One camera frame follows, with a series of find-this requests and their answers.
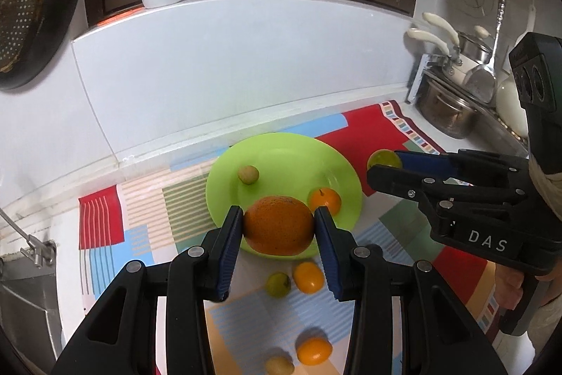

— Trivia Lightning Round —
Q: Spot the person's right forearm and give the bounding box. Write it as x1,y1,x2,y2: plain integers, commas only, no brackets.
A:
527,274,562,351

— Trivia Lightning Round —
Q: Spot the white ceramic jar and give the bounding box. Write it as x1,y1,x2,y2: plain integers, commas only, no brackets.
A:
496,76,530,137

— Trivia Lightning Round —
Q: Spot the steel pot with lid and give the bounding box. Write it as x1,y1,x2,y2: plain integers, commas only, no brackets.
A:
457,26,493,65

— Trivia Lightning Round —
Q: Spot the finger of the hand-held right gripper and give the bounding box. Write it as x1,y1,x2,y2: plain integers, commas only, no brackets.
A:
394,149,530,187
366,164,526,225

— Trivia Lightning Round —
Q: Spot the metal spatula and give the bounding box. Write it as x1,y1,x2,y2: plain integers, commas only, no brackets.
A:
464,0,507,104

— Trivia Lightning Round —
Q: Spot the small tan round fruit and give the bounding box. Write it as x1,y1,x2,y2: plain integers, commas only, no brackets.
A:
264,355,294,375
238,165,260,185

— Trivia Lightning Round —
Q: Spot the cream handled saucepan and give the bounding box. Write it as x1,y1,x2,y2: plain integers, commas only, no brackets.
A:
406,28,470,83
422,12,466,70

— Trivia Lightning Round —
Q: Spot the large steel pot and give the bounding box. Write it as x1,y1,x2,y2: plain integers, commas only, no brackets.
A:
415,72,479,140

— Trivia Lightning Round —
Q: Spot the green plate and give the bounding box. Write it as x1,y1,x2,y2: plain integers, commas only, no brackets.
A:
205,132,362,258

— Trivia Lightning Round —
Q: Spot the small green fruit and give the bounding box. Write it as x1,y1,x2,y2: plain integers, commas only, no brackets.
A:
264,272,291,298

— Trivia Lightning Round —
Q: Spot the steel sink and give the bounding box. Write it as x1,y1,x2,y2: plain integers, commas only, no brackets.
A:
0,256,62,362

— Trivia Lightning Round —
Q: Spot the colourful patterned mat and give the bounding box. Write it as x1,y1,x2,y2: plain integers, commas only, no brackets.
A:
78,100,510,375

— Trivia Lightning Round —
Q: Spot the large orange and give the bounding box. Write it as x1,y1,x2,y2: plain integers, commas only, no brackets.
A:
243,196,315,256

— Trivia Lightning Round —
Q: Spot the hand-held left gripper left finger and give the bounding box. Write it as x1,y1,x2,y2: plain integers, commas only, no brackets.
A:
52,206,244,375

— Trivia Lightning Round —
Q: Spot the green lime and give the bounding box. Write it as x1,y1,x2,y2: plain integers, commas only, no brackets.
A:
367,149,402,171

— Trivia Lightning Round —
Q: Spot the white plastic rack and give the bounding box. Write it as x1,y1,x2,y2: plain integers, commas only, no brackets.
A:
406,52,436,104

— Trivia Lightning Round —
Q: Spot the person's right hand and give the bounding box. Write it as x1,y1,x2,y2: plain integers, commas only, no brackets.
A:
494,265,523,311

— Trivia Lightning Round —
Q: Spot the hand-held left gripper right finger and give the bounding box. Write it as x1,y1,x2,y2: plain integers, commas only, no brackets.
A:
313,206,512,375

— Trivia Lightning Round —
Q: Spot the small tangerine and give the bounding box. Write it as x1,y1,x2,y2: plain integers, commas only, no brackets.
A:
296,337,332,366
293,261,326,294
307,187,342,215

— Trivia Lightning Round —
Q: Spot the red flat strip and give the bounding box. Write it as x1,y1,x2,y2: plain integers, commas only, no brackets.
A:
99,8,145,25

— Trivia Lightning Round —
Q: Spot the perforated brass strainer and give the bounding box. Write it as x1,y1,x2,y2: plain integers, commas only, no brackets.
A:
0,0,48,73

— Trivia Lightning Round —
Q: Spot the white rice paddle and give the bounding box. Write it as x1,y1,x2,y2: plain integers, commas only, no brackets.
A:
524,4,537,37

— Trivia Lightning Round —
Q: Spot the black frying pan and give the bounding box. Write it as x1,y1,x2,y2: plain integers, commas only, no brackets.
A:
0,0,85,90

